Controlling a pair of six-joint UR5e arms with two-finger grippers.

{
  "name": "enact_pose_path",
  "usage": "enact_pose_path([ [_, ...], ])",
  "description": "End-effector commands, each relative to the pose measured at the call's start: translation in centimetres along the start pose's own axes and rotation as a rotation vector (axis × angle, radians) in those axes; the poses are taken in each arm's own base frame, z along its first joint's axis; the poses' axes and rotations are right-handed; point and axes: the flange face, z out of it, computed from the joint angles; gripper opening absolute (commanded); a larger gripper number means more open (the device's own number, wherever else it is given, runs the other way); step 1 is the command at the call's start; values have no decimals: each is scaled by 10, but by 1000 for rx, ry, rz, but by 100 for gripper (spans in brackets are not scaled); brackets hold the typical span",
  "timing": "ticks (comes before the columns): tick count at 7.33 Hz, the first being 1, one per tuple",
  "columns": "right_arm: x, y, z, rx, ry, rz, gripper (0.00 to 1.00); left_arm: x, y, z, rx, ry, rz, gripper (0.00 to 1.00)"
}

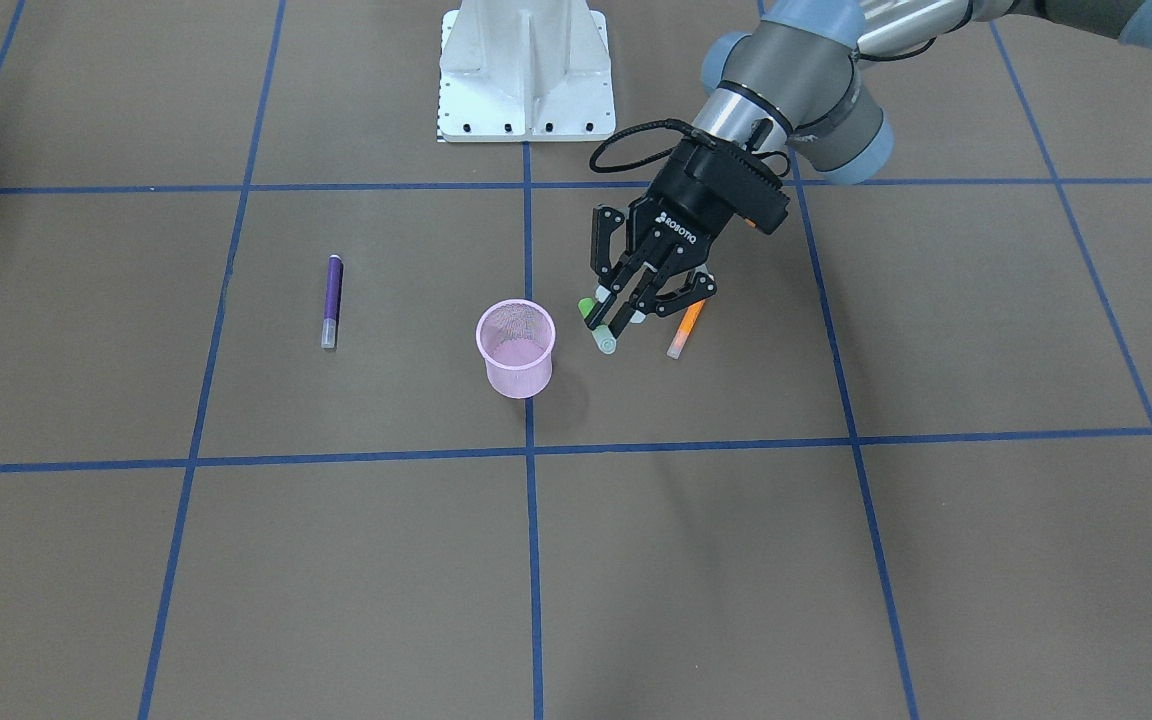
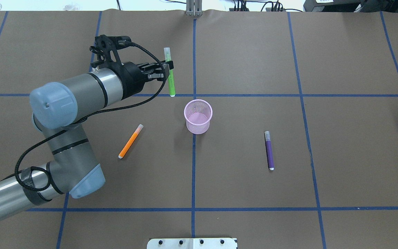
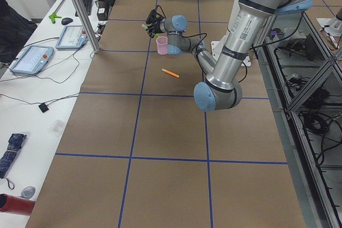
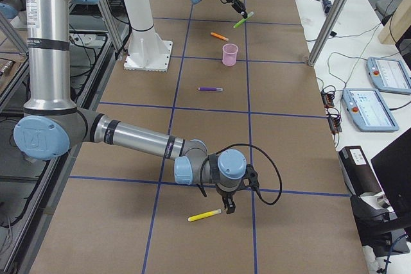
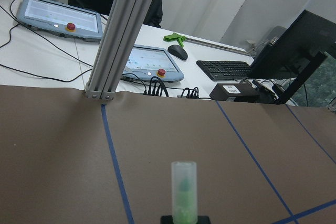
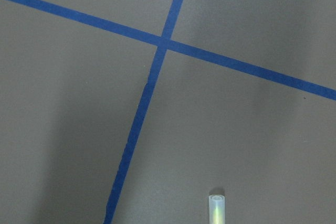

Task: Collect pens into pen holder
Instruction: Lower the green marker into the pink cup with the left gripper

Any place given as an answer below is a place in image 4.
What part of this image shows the black computer monitor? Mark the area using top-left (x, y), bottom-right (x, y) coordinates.
top-left (371, 129), bottom-right (411, 216)

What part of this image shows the pink plastic pen holder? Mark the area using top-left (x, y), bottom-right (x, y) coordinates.
top-left (222, 43), bottom-right (238, 66)

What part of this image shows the small circuit board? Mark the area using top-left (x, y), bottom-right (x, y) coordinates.
top-left (320, 92), bottom-right (335, 108)

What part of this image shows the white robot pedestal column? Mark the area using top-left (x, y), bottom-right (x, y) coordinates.
top-left (124, 0), bottom-right (173, 72)

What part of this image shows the far blue teach pendant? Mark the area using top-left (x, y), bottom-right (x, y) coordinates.
top-left (367, 57), bottom-right (410, 95)

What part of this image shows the orange highlighter pen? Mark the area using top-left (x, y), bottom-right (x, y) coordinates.
top-left (210, 32), bottom-right (229, 42)

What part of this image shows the black box with label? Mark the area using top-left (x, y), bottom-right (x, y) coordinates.
top-left (338, 146), bottom-right (382, 197)

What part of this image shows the wooden board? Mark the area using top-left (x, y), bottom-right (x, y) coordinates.
top-left (378, 0), bottom-right (410, 45)

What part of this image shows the green highlighter pen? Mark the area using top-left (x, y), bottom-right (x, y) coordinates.
top-left (233, 12), bottom-right (254, 29)

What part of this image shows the aluminium frame post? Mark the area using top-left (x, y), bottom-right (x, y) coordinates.
top-left (307, 0), bottom-right (347, 67)

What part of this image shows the yellow highlighter pen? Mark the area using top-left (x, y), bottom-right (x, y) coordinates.
top-left (188, 209), bottom-right (222, 222)

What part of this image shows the near blue teach pendant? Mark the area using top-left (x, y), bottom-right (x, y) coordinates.
top-left (342, 89), bottom-right (399, 132)

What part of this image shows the wrist black camera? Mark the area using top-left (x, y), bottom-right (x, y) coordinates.
top-left (243, 164), bottom-right (259, 192)

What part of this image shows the blue teach pendant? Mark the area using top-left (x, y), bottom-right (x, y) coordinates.
top-left (342, 89), bottom-right (399, 132)
top-left (367, 57), bottom-right (410, 95)

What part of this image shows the purple highlighter pen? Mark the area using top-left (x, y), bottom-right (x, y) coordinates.
top-left (197, 87), bottom-right (223, 92)

